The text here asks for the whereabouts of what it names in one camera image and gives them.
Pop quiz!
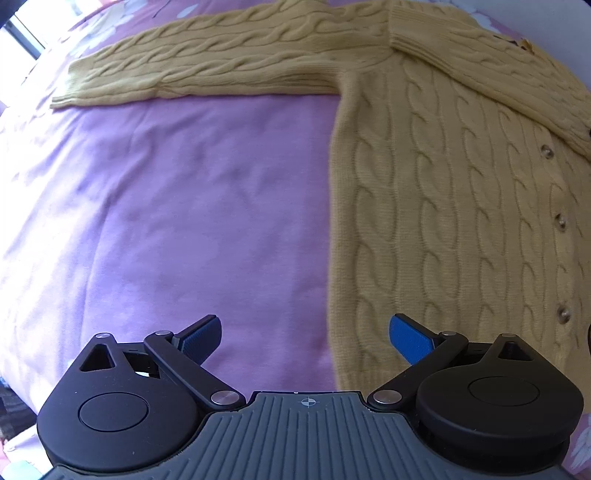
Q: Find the yellow cable-knit cardigan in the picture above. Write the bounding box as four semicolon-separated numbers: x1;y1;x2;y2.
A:
51;1;590;392

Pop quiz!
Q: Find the pink printed bed sheet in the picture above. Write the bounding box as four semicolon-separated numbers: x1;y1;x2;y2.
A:
0;0;591;478

